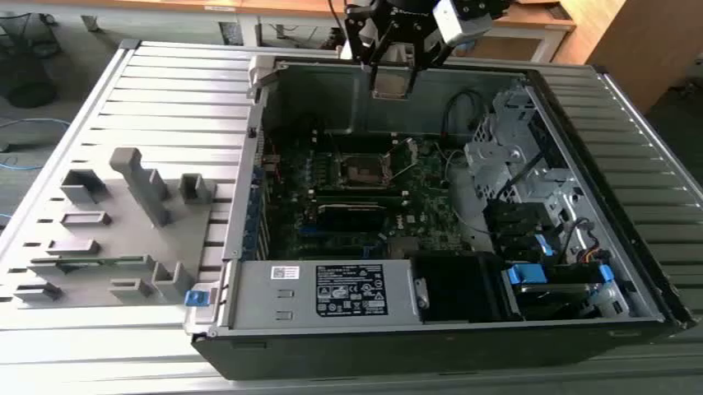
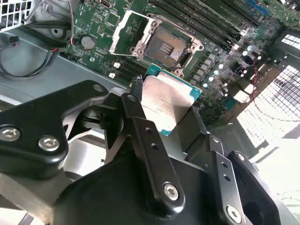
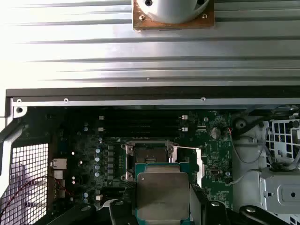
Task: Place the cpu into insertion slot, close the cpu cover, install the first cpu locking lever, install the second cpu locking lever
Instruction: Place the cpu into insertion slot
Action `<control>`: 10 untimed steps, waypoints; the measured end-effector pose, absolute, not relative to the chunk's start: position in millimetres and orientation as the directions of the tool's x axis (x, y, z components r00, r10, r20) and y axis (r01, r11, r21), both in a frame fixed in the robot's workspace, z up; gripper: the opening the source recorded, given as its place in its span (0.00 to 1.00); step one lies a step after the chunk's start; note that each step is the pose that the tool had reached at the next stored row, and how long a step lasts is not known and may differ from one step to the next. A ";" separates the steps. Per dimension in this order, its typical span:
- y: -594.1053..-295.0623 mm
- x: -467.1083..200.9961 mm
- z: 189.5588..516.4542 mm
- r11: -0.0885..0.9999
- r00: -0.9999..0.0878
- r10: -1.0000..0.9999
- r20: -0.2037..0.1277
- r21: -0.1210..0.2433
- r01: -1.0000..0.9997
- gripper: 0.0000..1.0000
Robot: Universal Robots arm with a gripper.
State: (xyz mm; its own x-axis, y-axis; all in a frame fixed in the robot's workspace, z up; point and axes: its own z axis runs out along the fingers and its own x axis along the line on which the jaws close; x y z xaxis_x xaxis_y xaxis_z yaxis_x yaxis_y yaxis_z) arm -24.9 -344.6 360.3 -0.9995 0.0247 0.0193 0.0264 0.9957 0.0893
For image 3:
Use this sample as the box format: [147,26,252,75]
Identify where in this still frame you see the green motherboard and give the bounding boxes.
[48,109,235,225]

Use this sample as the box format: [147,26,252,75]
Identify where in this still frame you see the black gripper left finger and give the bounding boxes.
[54,183,138,225]

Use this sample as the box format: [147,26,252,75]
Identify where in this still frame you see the silver coin battery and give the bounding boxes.
[209,126,222,139]

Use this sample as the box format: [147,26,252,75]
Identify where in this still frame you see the brown square base plate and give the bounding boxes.
[133,0,216,31]

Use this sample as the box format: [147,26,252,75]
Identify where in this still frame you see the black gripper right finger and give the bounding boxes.
[190,184,285,225]

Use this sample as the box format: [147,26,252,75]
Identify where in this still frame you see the black PC case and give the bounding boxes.
[0,87,300,225]

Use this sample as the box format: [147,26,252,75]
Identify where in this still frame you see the perforated metal drive cage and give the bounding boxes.
[261,118,300,166]

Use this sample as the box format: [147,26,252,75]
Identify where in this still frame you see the CPU socket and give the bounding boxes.
[120,140,181,183]

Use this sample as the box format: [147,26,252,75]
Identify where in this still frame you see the thick black cable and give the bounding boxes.
[232,105,300,141]

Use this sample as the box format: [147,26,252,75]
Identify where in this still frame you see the RAM slot white clips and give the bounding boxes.
[98,127,189,133]
[98,115,189,121]

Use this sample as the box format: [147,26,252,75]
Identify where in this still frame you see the thin grey wire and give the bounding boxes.
[230,168,261,184]
[230,131,268,165]

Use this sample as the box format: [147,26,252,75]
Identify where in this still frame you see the silver metal drive bracket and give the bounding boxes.
[259,166,300,214]

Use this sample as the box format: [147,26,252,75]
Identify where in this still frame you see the silver CPU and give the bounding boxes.
[135,163,192,221]

